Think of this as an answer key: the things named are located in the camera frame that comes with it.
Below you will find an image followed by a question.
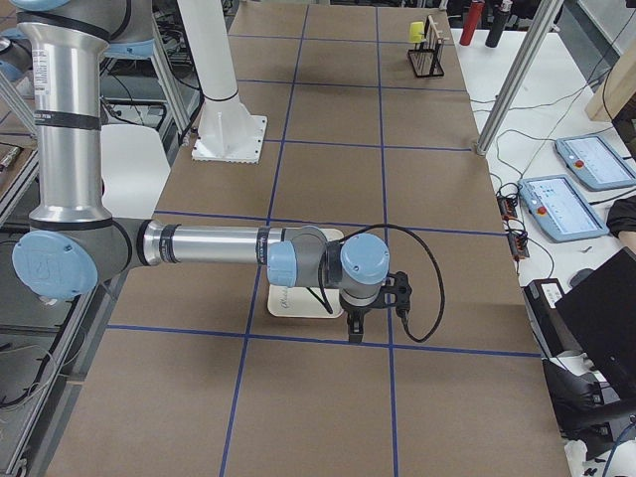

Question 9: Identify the black wire cup rack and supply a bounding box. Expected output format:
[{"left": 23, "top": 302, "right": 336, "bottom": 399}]
[{"left": 407, "top": 34, "right": 444, "bottom": 78}]

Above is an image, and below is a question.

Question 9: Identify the red thermos bottle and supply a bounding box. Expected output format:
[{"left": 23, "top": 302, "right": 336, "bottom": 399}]
[{"left": 459, "top": 0, "right": 485, "bottom": 46}]

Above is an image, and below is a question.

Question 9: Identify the yellow cup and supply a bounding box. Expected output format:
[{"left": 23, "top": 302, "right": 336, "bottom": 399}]
[{"left": 408, "top": 21, "right": 425, "bottom": 44}]

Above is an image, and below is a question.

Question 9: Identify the far blue teach pendant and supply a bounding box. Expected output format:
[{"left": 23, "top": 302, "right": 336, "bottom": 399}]
[{"left": 555, "top": 135, "right": 635, "bottom": 191}]

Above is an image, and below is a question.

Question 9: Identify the black thermos bottle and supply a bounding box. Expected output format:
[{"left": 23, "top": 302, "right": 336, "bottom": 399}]
[{"left": 485, "top": 0, "right": 513, "bottom": 48}]

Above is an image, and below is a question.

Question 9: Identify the cream rabbit tray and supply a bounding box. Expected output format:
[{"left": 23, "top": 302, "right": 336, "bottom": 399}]
[{"left": 267, "top": 227, "right": 344, "bottom": 319}]

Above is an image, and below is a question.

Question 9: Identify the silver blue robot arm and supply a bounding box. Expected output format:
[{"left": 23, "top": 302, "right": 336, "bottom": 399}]
[{"left": 12, "top": 1, "right": 394, "bottom": 343}]

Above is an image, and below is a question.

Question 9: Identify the aluminium frame post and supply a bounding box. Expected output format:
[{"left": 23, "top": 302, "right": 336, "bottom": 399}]
[{"left": 475, "top": 0, "right": 563, "bottom": 156}]

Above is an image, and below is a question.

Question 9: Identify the white plastic chair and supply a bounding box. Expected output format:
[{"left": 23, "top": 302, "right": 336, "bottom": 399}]
[{"left": 101, "top": 124, "right": 170, "bottom": 219}]

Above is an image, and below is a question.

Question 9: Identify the near blue teach pendant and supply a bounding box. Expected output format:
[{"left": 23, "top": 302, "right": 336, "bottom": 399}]
[{"left": 518, "top": 175, "right": 609, "bottom": 242}]

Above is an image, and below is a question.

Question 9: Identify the blue teach pendant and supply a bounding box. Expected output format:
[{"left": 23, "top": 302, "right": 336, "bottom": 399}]
[
  {"left": 555, "top": 135, "right": 635, "bottom": 191},
  {"left": 518, "top": 175, "right": 609, "bottom": 242}
]

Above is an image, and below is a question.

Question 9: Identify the seated man in black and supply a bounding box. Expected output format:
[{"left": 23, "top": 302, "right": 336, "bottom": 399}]
[{"left": 606, "top": 196, "right": 636, "bottom": 251}]

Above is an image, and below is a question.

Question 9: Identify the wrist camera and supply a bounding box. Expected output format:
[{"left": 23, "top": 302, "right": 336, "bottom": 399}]
[{"left": 374, "top": 271, "right": 412, "bottom": 324}]

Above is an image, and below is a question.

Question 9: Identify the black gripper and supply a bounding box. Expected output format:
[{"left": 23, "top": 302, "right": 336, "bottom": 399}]
[{"left": 343, "top": 301, "right": 374, "bottom": 343}]

